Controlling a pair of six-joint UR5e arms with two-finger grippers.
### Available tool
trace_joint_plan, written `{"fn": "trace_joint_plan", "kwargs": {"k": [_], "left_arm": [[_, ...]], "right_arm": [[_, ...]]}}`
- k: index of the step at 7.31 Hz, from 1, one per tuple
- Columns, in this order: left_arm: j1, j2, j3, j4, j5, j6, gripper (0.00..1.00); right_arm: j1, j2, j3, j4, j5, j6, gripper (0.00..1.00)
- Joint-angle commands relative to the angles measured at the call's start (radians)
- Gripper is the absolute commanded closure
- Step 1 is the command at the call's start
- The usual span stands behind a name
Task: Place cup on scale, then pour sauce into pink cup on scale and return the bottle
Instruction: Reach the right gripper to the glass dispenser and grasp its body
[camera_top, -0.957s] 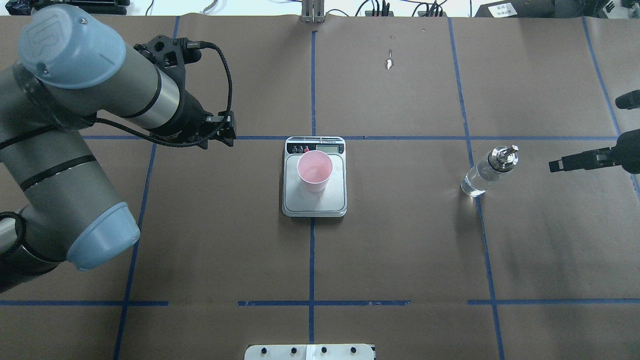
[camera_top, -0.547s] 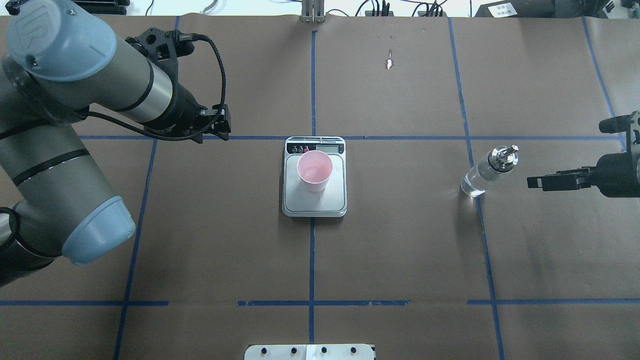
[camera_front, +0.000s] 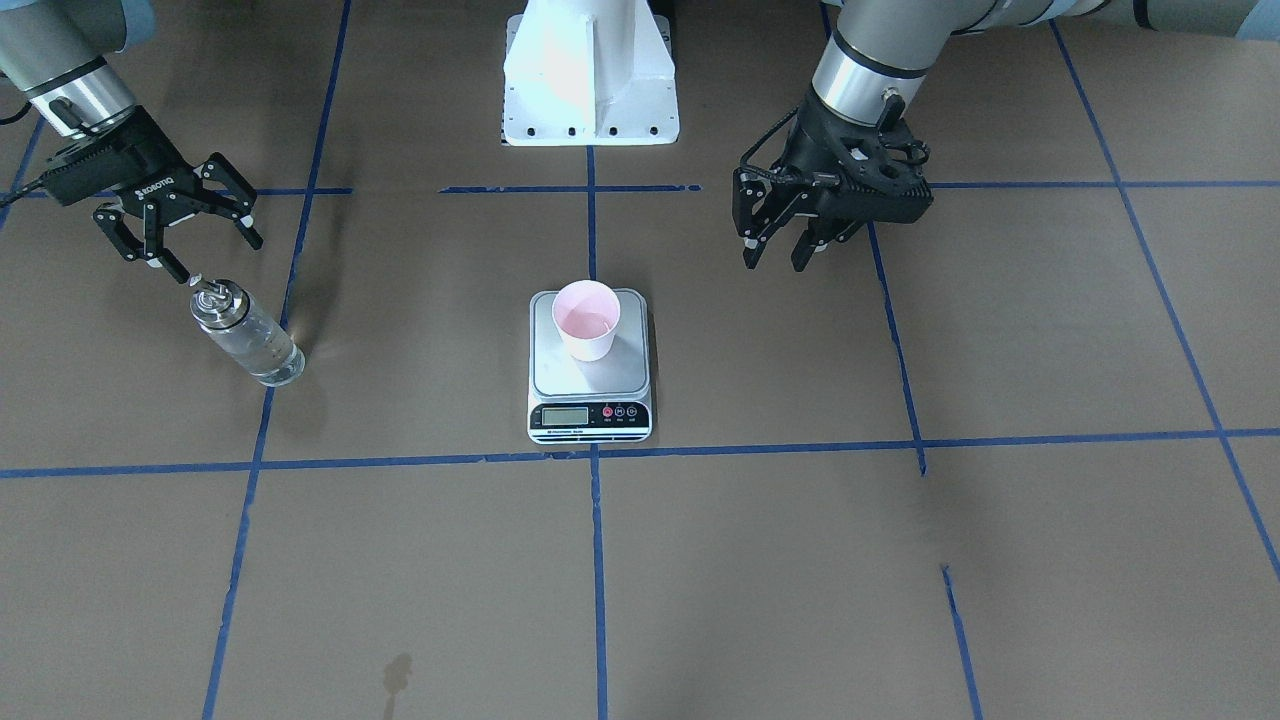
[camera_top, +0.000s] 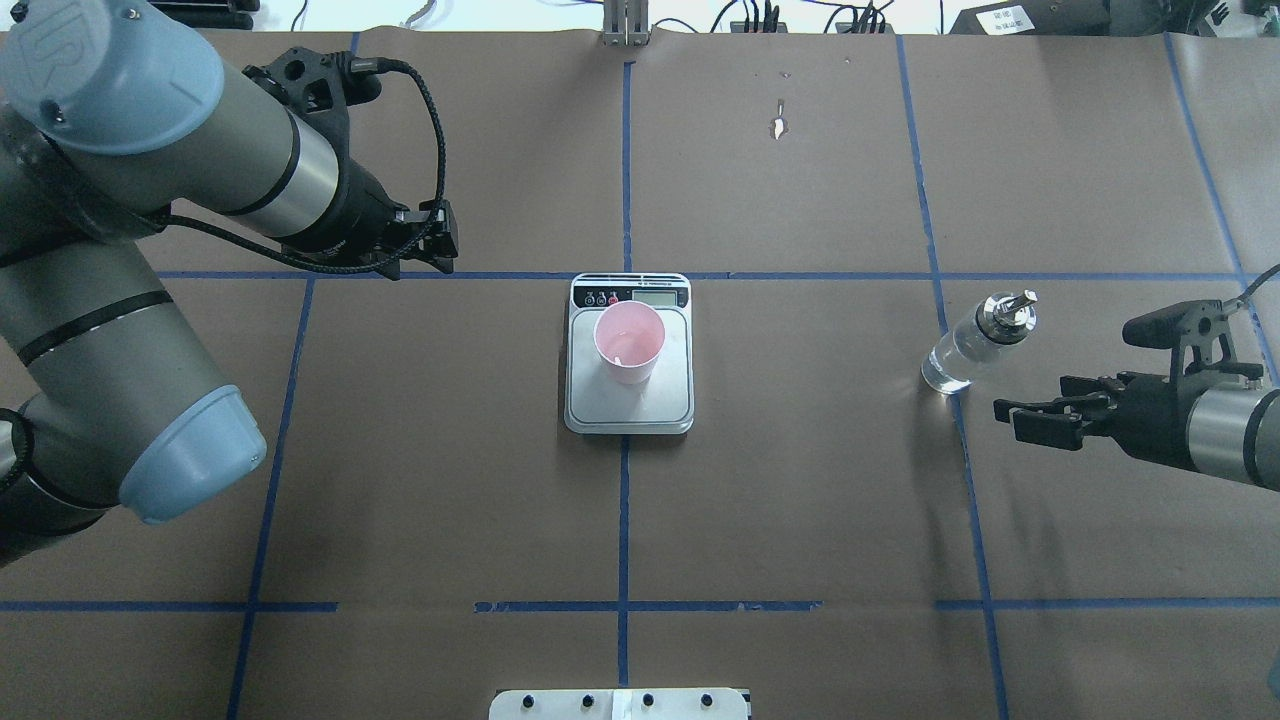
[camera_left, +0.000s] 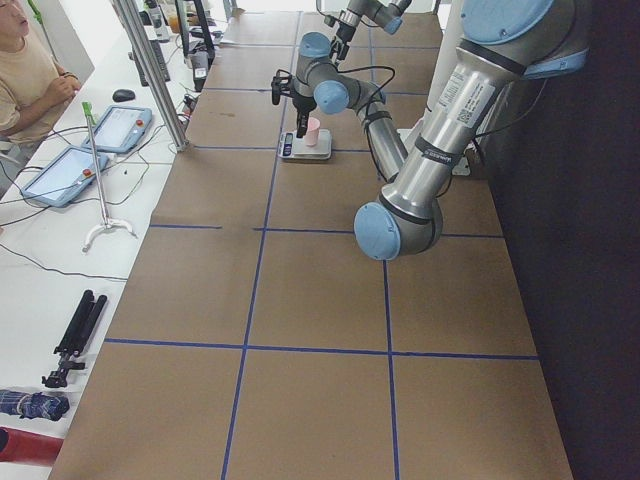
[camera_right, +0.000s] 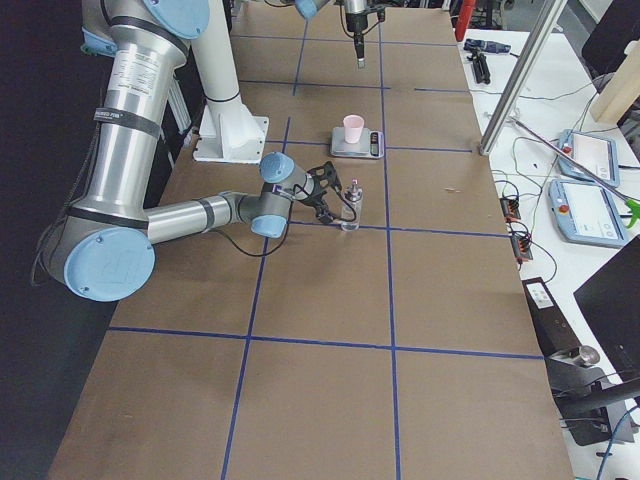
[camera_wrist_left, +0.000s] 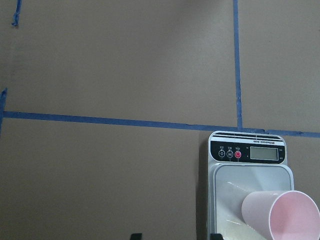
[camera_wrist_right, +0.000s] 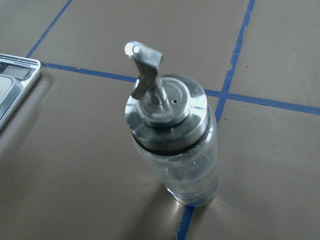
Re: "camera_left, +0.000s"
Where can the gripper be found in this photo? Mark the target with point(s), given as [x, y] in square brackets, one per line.
[345, 36]

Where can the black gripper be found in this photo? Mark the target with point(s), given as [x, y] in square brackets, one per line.
[302, 103]

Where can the pink plastic cup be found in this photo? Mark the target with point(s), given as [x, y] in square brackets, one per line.
[311, 137]

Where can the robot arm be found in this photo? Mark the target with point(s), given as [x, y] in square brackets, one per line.
[501, 42]
[387, 17]

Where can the white digital kitchen scale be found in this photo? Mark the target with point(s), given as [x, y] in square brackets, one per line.
[291, 148]

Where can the upper blue teach pendant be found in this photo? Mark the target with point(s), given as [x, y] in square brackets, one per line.
[121, 128]

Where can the blue teach pendant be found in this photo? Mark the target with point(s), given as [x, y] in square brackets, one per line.
[63, 179]
[121, 128]

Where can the black computer mouse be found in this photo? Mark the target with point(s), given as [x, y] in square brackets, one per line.
[123, 95]

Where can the reacher grabber tool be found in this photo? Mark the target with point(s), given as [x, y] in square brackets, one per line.
[107, 222]

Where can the brown paper table cover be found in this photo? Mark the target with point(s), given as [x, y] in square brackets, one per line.
[254, 340]

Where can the lower blue teach pendant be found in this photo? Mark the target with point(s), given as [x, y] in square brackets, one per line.
[63, 179]

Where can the seated person beige shirt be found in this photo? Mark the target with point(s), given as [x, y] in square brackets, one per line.
[35, 89]

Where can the black folded tripod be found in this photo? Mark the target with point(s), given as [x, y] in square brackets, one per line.
[75, 339]

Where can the blue folded umbrella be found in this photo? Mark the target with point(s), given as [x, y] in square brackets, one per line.
[33, 405]

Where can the red object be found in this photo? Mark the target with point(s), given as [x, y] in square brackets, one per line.
[23, 447]

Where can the aluminium frame post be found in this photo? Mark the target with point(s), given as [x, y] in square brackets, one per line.
[129, 17]

